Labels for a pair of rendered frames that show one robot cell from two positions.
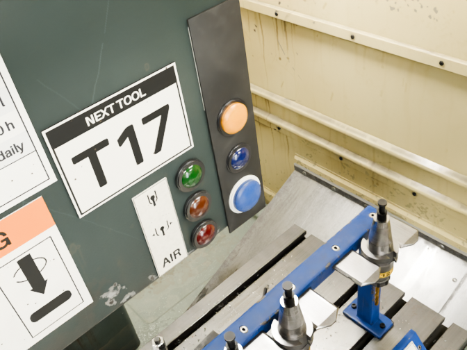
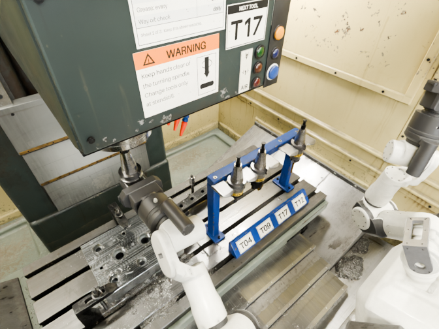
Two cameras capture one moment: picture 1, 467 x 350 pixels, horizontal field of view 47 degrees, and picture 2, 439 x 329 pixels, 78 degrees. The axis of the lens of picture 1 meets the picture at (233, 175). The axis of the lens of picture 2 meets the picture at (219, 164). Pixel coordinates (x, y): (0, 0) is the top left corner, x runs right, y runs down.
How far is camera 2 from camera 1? 0.27 m
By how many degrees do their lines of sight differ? 4
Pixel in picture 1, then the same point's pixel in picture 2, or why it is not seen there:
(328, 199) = (268, 138)
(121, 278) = (228, 86)
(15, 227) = (208, 42)
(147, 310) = (176, 179)
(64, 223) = (221, 49)
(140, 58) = not seen: outside the picture
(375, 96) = (301, 88)
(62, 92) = not seen: outside the picture
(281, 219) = (245, 145)
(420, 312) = (306, 185)
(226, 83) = (281, 16)
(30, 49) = not seen: outside the picture
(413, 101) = (318, 91)
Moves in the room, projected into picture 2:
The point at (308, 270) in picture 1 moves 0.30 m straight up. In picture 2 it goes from (268, 147) to (281, 70)
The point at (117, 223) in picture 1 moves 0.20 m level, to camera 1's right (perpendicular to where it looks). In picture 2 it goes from (234, 60) to (338, 59)
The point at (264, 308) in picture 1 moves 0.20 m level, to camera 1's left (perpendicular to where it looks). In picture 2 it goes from (247, 157) to (193, 158)
